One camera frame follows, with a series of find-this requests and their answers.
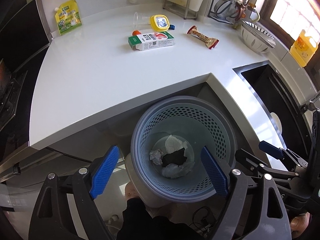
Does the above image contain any blue perforated trash bin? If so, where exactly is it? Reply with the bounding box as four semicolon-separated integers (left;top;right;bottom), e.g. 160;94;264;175
131;96;236;203

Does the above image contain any yellow green spout pouch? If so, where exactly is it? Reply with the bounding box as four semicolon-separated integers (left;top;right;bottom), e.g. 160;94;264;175
55;0;82;36

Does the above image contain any right hand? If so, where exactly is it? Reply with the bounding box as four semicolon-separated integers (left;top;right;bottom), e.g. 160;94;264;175
290;212;310;235

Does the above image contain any yellow detergent jug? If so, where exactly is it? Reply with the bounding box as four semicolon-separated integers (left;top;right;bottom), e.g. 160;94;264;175
290;29;318;68

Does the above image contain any orange bottle cap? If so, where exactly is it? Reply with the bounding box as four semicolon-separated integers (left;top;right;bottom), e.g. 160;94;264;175
132;30;141;36

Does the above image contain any crumpled white paper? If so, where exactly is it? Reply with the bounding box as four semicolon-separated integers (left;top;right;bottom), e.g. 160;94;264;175
149;149;163;166

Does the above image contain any chrome faucet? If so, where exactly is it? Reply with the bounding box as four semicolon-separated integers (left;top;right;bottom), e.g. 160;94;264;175
300;98;319;114

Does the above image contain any white patterned bowl stack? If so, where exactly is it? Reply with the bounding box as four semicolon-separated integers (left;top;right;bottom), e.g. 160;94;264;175
240;21;276;54

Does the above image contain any white bowl in sink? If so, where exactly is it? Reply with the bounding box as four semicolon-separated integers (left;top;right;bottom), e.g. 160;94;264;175
270;112;283;134

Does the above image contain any metal cutting board rack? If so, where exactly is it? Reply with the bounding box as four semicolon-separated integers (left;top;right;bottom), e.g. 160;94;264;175
162;0;197;20

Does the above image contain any clear plastic cup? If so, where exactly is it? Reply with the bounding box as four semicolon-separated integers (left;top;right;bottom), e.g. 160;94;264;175
133;12;152;30

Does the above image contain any red white snack wrapper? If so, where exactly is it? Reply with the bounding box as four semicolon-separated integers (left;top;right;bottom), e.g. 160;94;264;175
187;25;219;49

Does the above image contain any white green milk carton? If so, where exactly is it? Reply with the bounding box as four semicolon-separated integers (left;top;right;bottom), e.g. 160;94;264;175
128;31;175;51

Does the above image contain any clear plastic bag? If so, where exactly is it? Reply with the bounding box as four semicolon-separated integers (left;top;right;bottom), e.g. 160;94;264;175
161;161;195;179

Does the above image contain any black dish rack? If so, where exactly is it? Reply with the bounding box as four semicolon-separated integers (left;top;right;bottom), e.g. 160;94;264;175
208;0;260;25

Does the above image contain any black cloth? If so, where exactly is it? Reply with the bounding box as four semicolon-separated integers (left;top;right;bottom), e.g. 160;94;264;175
162;148;187;167

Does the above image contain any black kitchen sink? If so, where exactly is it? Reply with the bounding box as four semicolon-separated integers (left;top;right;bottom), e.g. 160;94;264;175
234;62;312;159

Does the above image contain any yellow framed lid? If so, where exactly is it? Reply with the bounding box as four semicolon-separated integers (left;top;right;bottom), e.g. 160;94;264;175
150;15;170;32

